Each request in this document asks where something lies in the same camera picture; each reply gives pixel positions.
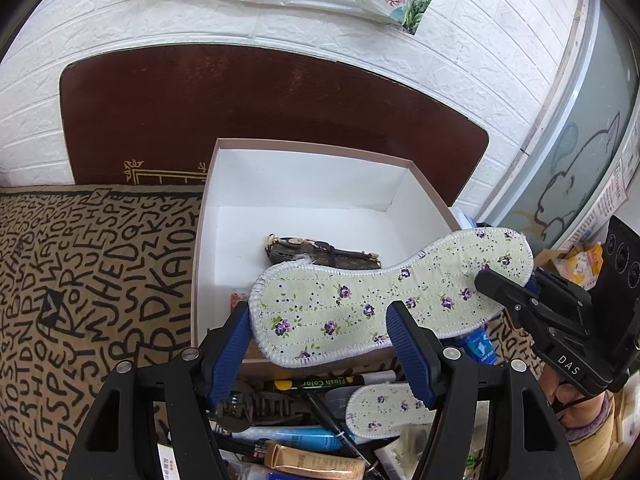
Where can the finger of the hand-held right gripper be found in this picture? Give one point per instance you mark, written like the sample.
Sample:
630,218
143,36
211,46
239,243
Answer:
510,292
565,292

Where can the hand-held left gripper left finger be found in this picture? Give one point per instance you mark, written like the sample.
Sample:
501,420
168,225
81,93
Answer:
227,355

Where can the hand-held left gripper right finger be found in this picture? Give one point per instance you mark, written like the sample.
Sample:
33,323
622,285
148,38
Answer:
410,355

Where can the white floral insole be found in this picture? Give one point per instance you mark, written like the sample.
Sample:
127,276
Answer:
350,305
380,410

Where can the pink cardboard box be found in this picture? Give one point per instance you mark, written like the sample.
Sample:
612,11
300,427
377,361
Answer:
300,200

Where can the person's right forearm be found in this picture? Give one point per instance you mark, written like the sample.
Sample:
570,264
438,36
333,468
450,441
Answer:
595,450

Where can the letter print desktop cloth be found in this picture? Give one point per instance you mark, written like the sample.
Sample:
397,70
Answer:
75,285

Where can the person's right hand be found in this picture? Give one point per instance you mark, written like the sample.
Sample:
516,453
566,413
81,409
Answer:
570,400

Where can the yellow packet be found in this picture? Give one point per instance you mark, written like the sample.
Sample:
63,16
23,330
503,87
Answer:
587,265

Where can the small red packet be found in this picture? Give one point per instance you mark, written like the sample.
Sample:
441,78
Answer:
236,304

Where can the brown hair claw clip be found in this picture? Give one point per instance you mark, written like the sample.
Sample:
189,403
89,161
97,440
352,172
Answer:
260,402

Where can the small blue box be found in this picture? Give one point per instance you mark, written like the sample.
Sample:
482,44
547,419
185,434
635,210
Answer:
480,350

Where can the blue white tissue pack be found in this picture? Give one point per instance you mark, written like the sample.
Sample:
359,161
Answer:
462,220

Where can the black marker pen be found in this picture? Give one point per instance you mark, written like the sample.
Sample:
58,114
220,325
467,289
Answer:
320,384

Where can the thin black pen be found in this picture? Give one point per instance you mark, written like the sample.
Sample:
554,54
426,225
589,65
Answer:
325,417

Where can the blue tube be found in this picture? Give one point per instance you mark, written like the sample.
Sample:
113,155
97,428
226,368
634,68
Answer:
300,441

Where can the brown patterned wallet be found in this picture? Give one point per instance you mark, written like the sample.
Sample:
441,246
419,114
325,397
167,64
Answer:
345,259

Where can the gold cosmetic tube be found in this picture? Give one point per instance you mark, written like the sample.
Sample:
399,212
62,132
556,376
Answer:
310,460

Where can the dark brown wooden headboard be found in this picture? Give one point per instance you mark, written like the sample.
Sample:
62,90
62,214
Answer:
200,100

